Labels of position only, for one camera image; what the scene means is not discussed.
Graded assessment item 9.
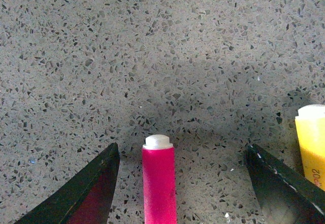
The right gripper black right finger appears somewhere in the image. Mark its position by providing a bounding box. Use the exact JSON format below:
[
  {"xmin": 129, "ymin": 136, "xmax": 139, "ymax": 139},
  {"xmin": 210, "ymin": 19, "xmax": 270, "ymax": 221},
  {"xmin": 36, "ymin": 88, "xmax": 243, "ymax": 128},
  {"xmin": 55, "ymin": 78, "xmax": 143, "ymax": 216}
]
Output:
[{"xmin": 245, "ymin": 144, "xmax": 324, "ymax": 223}]

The pink marker pen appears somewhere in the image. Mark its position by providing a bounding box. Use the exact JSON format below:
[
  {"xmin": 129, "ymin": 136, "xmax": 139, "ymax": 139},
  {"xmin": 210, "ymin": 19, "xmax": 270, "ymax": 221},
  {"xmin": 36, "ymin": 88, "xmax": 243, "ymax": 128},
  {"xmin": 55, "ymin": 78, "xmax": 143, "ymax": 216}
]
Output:
[{"xmin": 142, "ymin": 135, "xmax": 177, "ymax": 223}]

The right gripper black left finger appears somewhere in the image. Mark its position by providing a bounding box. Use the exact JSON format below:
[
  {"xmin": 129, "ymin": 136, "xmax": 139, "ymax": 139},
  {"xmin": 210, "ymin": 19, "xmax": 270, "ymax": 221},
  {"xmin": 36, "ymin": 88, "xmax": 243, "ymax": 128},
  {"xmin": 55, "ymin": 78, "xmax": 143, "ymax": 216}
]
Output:
[{"xmin": 16, "ymin": 143, "xmax": 120, "ymax": 223}]

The yellow marker pen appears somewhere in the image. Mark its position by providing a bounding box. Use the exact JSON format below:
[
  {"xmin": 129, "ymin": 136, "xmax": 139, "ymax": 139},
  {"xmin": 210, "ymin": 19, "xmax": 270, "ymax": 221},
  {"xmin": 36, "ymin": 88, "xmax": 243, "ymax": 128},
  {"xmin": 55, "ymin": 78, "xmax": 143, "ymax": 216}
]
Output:
[{"xmin": 295, "ymin": 104, "xmax": 324, "ymax": 190}]

